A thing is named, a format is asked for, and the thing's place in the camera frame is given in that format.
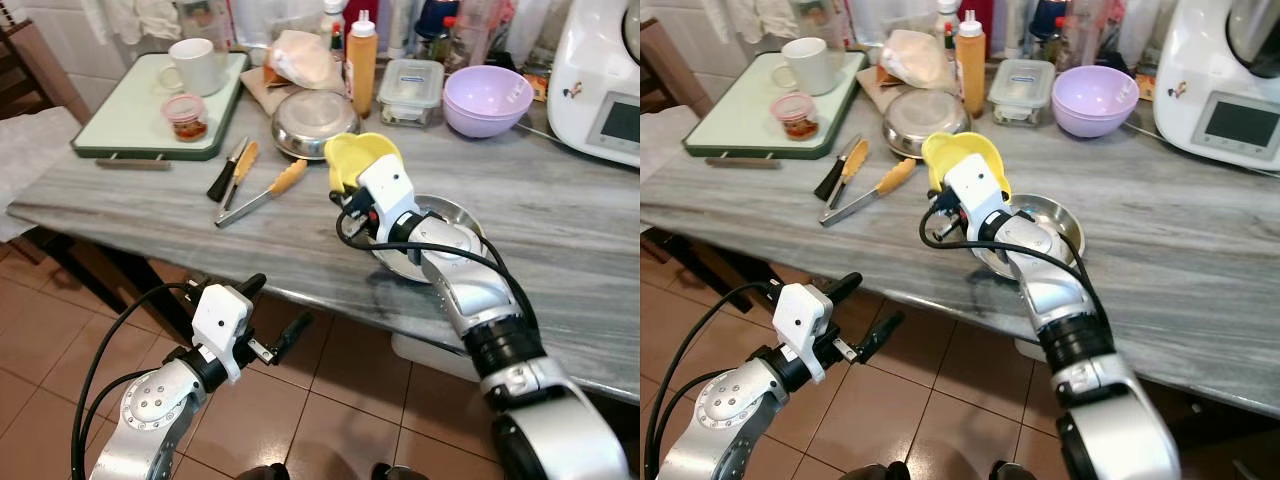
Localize clear glass jar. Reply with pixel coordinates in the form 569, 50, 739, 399
175, 0, 233, 46
790, 0, 846, 41

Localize small white-capped bottle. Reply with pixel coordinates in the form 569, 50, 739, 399
935, 0, 961, 56
320, 0, 348, 61

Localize pale green tray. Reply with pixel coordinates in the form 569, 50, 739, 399
683, 50, 867, 158
70, 52, 251, 161

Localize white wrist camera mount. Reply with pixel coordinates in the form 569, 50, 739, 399
945, 153, 1006, 233
357, 155, 416, 233
772, 283, 833, 383
190, 284, 255, 383

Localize dark blue cup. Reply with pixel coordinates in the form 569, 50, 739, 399
1030, 0, 1069, 41
415, 0, 461, 41

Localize clear plastic jug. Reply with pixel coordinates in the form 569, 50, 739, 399
232, 0, 321, 46
845, 0, 936, 46

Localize small pink-lidded plastic tub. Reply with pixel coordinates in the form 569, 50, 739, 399
770, 92, 819, 141
162, 94, 209, 143

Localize knife with black handle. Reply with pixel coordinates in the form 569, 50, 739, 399
814, 135, 863, 202
206, 135, 251, 203

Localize beige paper bag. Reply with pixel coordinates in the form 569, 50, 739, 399
858, 29, 956, 111
243, 30, 346, 113

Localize orange squeeze sauce bottle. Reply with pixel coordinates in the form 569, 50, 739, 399
955, 10, 987, 119
345, 10, 378, 119

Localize glass food container with lid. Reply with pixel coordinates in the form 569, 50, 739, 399
989, 59, 1057, 127
378, 59, 446, 128

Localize white kitchen cooking machine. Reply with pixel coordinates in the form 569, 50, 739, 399
1153, 0, 1280, 173
547, 0, 641, 168

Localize yellow plastic bowl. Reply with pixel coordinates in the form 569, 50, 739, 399
324, 132, 404, 196
921, 131, 1011, 201

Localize steel tongs with yellow handle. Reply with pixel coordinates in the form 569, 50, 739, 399
820, 157, 918, 228
215, 158, 309, 229

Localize white ceramic mug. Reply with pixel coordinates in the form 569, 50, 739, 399
157, 38, 231, 98
771, 37, 843, 97

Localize clear bottle with pink lid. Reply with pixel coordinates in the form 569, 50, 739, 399
1062, 0, 1109, 69
452, 0, 501, 69

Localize brown wooden chair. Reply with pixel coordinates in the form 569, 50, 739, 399
0, 20, 91, 126
640, 20, 701, 116

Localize stainless steel bowl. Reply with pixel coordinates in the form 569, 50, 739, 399
882, 88, 971, 159
271, 88, 361, 161
970, 193, 1086, 281
368, 195, 486, 286

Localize hanging white cloth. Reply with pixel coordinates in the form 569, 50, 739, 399
85, 0, 181, 46
725, 0, 791, 41

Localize purple plastic bowl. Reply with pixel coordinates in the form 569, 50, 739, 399
443, 65, 535, 139
1051, 65, 1140, 139

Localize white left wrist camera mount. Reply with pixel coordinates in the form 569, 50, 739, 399
772, 283, 833, 383
190, 284, 255, 383

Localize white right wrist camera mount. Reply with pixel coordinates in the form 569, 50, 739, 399
945, 153, 1006, 233
357, 155, 416, 233

